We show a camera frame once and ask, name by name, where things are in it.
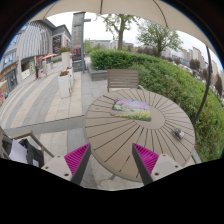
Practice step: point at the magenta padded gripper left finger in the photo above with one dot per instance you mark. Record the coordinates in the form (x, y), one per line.
(72, 166)

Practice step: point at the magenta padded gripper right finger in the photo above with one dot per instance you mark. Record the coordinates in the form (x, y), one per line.
(152, 166)

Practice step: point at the grey computer mouse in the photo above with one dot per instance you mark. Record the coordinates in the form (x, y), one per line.
(178, 133)

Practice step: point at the floral mouse pad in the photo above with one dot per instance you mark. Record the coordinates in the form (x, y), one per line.
(131, 109)

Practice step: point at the round slatted outdoor table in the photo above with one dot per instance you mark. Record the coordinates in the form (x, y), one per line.
(111, 137)

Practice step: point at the black bag with paper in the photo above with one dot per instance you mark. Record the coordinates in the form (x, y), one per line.
(22, 151)

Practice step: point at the chair armrest at left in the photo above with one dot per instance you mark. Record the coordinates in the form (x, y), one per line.
(4, 137)

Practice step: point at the white planter box near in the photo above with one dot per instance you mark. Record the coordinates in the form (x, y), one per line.
(64, 84)

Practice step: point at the green hedge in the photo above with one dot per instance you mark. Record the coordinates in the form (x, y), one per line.
(164, 78)

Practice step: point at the slatted outdoor chair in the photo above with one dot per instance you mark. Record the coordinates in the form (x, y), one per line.
(122, 78)

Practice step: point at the tall white planter column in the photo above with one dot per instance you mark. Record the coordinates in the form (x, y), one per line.
(65, 54)

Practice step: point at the tall grey sign pillar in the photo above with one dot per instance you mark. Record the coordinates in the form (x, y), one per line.
(77, 41)

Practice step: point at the beige patio umbrella canopy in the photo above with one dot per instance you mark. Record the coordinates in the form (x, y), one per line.
(154, 10)

